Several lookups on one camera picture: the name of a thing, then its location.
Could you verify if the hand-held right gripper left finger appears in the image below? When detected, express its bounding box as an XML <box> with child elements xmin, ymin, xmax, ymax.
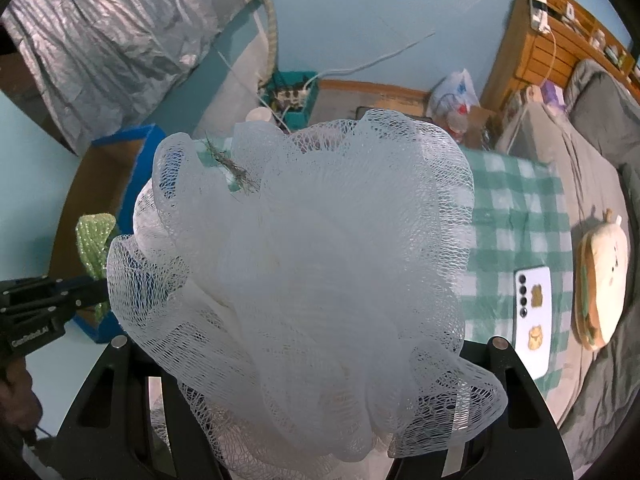
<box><xmin>47</xmin><ymin>336</ymin><xmax>221</xmax><ymax>480</ymax></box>

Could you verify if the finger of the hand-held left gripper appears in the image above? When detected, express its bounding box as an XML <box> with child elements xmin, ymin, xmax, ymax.
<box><xmin>47</xmin><ymin>276</ymin><xmax>110</xmax><ymax>318</ymax></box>

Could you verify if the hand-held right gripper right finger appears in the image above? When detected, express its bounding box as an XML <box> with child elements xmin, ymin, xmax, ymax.
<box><xmin>387</xmin><ymin>337</ymin><xmax>573</xmax><ymax>480</ymax></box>

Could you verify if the green sparkly knit cloth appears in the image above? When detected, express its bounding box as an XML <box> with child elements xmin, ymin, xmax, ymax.
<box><xmin>75</xmin><ymin>213</ymin><xmax>118</xmax><ymax>325</ymax></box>

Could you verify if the blue-edged cardboard box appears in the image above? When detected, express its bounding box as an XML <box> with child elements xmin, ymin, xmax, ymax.
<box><xmin>50</xmin><ymin>126</ymin><xmax>168</xmax><ymax>345</ymax></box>

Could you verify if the white mesh bath loofah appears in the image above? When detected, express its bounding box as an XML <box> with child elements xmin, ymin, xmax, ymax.
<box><xmin>106</xmin><ymin>107</ymin><xmax>510</xmax><ymax>480</ymax></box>

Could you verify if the white phone with stickers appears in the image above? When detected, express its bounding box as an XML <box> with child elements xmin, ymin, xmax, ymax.
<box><xmin>514</xmin><ymin>266</ymin><xmax>552</xmax><ymax>380</ymax></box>

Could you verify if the toast plush toy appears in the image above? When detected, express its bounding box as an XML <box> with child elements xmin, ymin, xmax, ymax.
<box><xmin>572</xmin><ymin>210</ymin><xmax>631</xmax><ymax>352</ymax></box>

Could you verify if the silver foil cover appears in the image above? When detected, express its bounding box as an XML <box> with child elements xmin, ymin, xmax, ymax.
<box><xmin>0</xmin><ymin>0</ymin><xmax>256</xmax><ymax>156</ymax></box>

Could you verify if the green checkered cloth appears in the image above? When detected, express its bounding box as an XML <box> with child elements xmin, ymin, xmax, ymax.
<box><xmin>197</xmin><ymin>135</ymin><xmax>576</xmax><ymax>396</ymax></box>

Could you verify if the teal plastic crate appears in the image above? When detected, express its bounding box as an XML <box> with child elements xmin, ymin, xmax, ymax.
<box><xmin>260</xmin><ymin>70</ymin><xmax>321</xmax><ymax>131</ymax></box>

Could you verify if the white power strip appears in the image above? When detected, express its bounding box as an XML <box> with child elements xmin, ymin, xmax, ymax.
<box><xmin>272</xmin><ymin>87</ymin><xmax>308</xmax><ymax>108</ymax></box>

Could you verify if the beige hoop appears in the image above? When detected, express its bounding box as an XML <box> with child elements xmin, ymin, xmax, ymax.
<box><xmin>235</xmin><ymin>0</ymin><xmax>278</xmax><ymax>86</ymax></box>

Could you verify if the small brown cardboard box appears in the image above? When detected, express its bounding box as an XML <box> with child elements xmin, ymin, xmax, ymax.
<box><xmin>470</xmin><ymin>105</ymin><xmax>501</xmax><ymax>151</ymax></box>

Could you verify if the grey duvet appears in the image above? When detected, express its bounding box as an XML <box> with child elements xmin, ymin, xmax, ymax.
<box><xmin>500</xmin><ymin>60</ymin><xmax>640</xmax><ymax>461</ymax></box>

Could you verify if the white plastic bag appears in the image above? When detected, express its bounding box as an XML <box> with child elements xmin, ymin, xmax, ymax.
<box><xmin>427</xmin><ymin>69</ymin><xmax>481</xmax><ymax>133</ymax></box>

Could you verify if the purple packet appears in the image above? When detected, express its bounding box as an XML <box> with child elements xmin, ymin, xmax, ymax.
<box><xmin>542</xmin><ymin>82</ymin><xmax>566</xmax><ymax>111</ymax></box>

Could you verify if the wooden shelf unit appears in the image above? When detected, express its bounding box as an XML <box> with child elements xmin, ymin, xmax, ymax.
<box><xmin>480</xmin><ymin>0</ymin><xmax>636</xmax><ymax>111</ymax></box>

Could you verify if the white charger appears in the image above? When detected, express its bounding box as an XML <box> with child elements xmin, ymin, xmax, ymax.
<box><xmin>529</xmin><ymin>0</ymin><xmax>551</xmax><ymax>33</ymax></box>

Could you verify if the white wall cable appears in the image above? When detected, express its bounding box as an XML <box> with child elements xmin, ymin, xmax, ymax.
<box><xmin>277</xmin><ymin>32</ymin><xmax>436</xmax><ymax>126</ymax></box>

